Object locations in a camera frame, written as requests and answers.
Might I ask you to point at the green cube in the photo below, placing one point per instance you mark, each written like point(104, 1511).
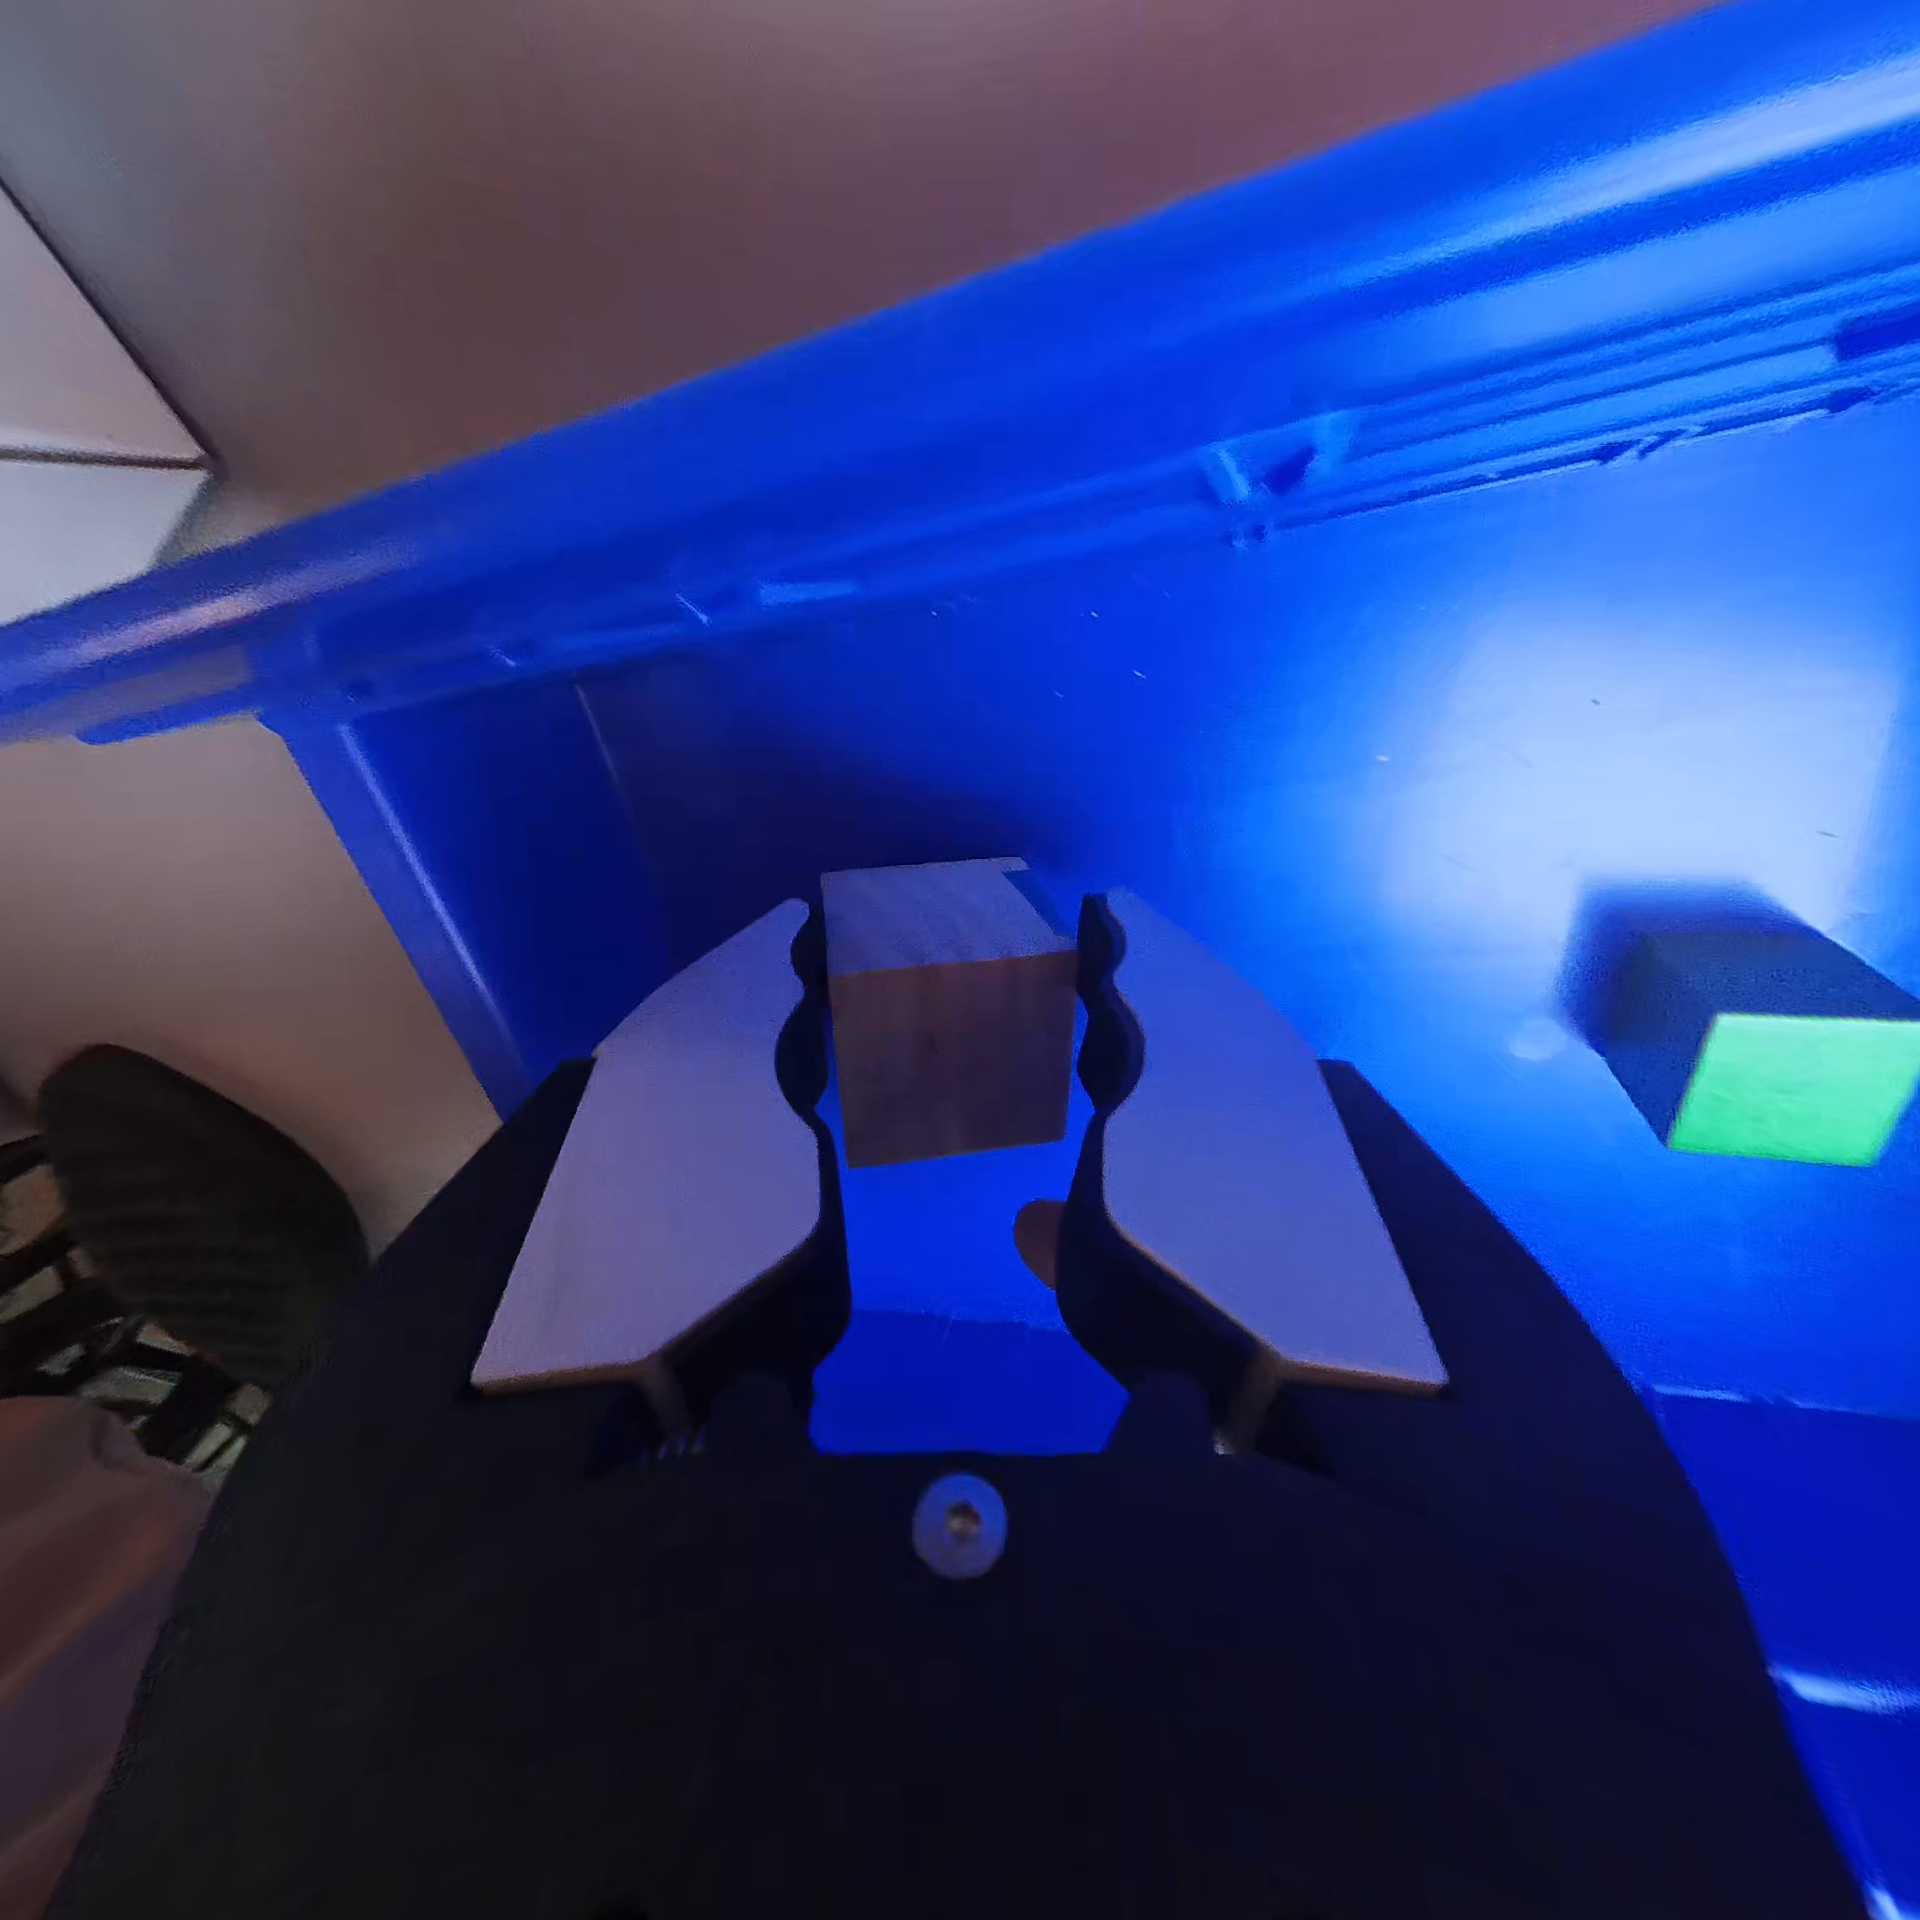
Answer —
point(1769, 1089)

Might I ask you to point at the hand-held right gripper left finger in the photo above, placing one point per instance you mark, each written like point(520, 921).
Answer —
point(674, 1184)

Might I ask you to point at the black mesh chair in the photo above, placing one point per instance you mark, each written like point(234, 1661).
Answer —
point(194, 1201)

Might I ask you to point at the cardboard box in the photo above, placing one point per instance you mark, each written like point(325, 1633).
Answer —
point(77, 346)

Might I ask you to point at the wooden cube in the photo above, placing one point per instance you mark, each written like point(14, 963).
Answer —
point(944, 1035)

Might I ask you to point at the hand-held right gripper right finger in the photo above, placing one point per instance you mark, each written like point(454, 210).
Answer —
point(1243, 1184)

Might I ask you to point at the blue plastic bin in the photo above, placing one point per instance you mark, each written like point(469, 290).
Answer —
point(1349, 674)

